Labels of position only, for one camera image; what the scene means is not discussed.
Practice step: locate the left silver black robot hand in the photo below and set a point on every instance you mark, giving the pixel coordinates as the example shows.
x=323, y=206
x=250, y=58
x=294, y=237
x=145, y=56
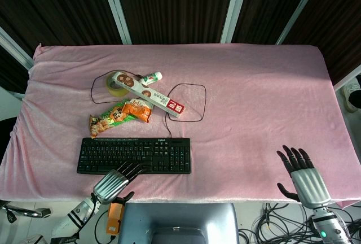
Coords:
x=111, y=186

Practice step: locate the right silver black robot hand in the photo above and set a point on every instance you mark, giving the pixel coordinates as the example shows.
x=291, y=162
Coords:
x=308, y=184

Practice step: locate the black computer keyboard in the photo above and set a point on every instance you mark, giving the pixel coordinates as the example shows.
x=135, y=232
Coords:
x=135, y=156

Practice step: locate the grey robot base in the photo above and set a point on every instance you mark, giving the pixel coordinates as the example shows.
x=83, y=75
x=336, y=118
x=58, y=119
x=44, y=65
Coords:
x=177, y=224

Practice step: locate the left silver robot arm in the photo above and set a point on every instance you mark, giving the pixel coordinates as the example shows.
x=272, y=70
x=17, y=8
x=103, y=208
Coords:
x=76, y=215

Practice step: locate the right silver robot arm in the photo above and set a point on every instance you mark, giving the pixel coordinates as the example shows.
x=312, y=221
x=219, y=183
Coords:
x=330, y=224

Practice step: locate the orange rectangular device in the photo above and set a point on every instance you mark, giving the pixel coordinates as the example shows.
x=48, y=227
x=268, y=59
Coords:
x=114, y=217

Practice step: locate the green snack packet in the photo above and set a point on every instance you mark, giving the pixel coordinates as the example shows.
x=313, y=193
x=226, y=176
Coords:
x=108, y=119

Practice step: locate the orange snack packet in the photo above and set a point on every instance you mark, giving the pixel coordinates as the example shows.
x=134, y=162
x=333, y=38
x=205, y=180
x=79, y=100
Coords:
x=138, y=110

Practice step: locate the chrome chair leg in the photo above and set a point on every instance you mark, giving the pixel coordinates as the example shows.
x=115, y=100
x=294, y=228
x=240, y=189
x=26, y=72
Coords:
x=26, y=213

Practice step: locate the pink plush table cloth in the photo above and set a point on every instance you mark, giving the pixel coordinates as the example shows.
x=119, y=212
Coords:
x=180, y=122

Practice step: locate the clear packing tape roll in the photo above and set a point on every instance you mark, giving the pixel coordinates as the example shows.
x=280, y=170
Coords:
x=116, y=88

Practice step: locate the long white cookie box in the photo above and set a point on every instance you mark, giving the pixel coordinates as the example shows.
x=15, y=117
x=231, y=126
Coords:
x=148, y=93

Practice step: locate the white sneaker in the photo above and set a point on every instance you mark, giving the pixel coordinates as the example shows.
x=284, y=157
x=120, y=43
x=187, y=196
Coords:
x=352, y=94

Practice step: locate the small white green tube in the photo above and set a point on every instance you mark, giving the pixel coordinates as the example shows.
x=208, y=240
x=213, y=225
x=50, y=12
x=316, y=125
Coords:
x=150, y=78

